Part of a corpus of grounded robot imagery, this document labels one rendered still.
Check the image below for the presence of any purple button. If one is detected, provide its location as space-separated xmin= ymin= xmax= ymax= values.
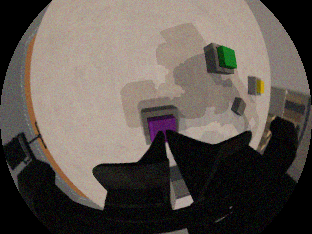
xmin=140 ymin=105 xmax=179 ymax=145

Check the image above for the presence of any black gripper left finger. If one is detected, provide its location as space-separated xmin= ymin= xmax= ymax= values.
xmin=92 ymin=130 xmax=171 ymax=202

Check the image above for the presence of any yellow button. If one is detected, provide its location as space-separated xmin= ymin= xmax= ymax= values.
xmin=247 ymin=76 xmax=264 ymax=96

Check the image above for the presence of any green button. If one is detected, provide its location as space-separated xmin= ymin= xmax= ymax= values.
xmin=203 ymin=42 xmax=237 ymax=74

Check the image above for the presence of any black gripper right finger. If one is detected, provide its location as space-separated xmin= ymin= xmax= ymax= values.
xmin=165 ymin=129 xmax=252 ymax=202

